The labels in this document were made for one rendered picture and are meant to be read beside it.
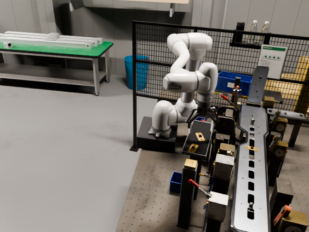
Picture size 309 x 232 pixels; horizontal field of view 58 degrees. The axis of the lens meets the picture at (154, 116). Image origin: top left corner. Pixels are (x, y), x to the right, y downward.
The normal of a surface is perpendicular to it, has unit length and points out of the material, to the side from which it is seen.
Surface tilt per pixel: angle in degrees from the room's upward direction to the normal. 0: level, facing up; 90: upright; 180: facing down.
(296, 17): 90
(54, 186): 0
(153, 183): 0
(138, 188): 0
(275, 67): 90
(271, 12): 90
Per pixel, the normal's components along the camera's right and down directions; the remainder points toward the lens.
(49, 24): -0.15, 0.48
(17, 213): 0.03, -0.87
